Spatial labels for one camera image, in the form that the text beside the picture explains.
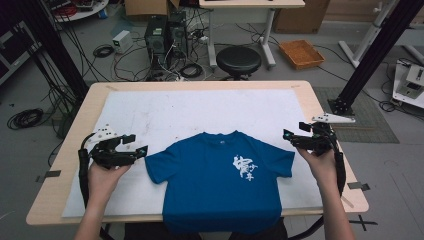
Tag black computer tower green label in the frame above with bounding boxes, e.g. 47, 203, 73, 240
144, 14, 168, 66

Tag black metal stand beam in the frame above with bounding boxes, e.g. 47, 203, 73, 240
327, 0, 424, 116
18, 0, 90, 102

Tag orange woven basket tray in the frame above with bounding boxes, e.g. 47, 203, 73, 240
278, 39, 326, 71

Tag small black cable coil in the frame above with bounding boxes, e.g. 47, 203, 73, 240
92, 43, 115, 59

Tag black computer tower round fan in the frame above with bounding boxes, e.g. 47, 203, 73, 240
166, 11, 190, 60

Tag cardboard box open flaps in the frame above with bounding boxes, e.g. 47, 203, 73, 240
124, 0, 181, 18

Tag white desk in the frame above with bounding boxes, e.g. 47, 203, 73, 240
198, 0, 306, 70

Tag large black cable coil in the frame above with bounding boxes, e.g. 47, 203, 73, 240
6, 107, 45, 131

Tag large cardboard box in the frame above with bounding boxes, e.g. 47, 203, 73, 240
273, 0, 331, 35

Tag grey equipment shelf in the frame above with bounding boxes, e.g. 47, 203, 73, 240
0, 19, 42, 85

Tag white table mat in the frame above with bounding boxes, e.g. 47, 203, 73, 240
61, 88, 324, 218

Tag right hand-held gripper black cable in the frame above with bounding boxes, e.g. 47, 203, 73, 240
328, 133, 348, 198

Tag round white table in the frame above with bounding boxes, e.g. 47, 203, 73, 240
43, 0, 110, 23

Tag black cable coil by stool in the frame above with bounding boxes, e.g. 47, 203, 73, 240
179, 62, 204, 80

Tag black tape cross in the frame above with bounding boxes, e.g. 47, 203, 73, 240
348, 214, 379, 232

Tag person's right hand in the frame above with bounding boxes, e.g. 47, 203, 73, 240
296, 147, 338, 193

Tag person's dark trousers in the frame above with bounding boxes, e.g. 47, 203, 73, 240
123, 217, 290, 240

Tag grey tape strip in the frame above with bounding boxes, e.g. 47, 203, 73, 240
35, 169, 62, 184
346, 181, 371, 192

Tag hand-held gripper black cable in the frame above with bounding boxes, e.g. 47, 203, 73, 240
77, 132, 97, 209
328, 133, 348, 198

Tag white flat device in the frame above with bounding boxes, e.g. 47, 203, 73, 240
392, 62, 424, 110

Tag small white box device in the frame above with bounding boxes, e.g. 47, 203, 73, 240
111, 29, 134, 55

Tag white metal stand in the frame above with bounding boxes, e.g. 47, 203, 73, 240
338, 0, 401, 69

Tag grey floor mat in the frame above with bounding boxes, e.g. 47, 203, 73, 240
313, 86, 400, 145

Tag left hand-held gripper black cable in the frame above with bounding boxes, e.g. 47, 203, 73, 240
77, 132, 97, 209

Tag blue t-shirt white print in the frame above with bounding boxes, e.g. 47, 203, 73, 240
144, 130, 296, 235

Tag black round stool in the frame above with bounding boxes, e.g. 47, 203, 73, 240
215, 45, 263, 81

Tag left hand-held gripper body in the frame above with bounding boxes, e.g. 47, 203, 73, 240
88, 124, 141, 169

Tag person's left hand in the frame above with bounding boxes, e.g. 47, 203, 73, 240
87, 161, 133, 207

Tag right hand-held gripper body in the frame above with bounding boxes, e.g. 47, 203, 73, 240
291, 113, 356, 157

